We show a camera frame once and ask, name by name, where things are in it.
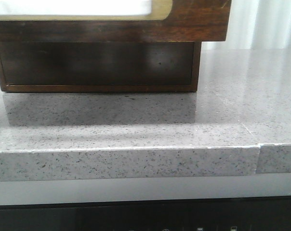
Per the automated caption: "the black appliance control panel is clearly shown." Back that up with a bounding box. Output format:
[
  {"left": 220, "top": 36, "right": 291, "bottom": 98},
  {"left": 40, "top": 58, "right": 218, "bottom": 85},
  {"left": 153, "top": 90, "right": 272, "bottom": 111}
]
[{"left": 0, "top": 196, "right": 291, "bottom": 231}]

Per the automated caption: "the wooden drawer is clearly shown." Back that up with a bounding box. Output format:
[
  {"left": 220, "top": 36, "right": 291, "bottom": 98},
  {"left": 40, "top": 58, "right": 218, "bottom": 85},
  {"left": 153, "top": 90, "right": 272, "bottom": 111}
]
[
  {"left": 0, "top": 0, "right": 231, "bottom": 42},
  {"left": 0, "top": 42, "right": 194, "bottom": 85}
]

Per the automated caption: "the dark wooden drawer cabinet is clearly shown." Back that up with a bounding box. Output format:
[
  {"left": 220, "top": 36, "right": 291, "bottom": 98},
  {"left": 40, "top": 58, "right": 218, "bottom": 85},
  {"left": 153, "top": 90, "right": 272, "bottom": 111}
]
[{"left": 0, "top": 40, "right": 202, "bottom": 93}]

